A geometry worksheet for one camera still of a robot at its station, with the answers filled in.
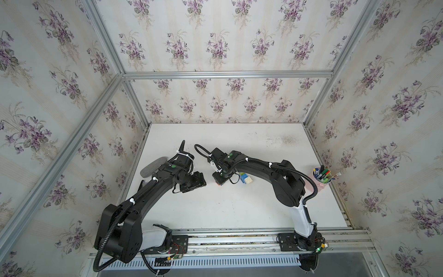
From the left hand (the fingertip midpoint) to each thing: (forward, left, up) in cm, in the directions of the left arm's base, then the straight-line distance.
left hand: (201, 185), depth 82 cm
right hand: (+6, -10, -6) cm, 13 cm away
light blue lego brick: (+6, -21, -4) cm, 22 cm away
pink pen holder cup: (+4, -60, +2) cm, 61 cm away
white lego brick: (+4, -23, -2) cm, 24 cm away
